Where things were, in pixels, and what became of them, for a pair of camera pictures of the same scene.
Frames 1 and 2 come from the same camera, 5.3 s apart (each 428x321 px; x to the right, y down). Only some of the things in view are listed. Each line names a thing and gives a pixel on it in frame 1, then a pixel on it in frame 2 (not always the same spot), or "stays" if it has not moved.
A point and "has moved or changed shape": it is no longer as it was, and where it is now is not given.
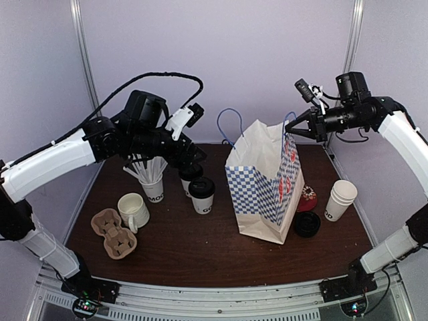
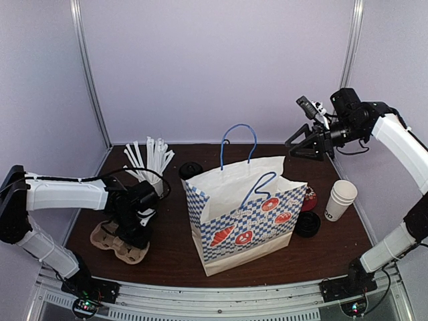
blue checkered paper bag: (265, 175) has moved or changed shape
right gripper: (313, 132) to (322, 140)
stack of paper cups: (342, 195) stays
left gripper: (174, 159) to (138, 242)
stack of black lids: (307, 224) stays
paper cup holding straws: (150, 173) stays
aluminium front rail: (299, 301) stays
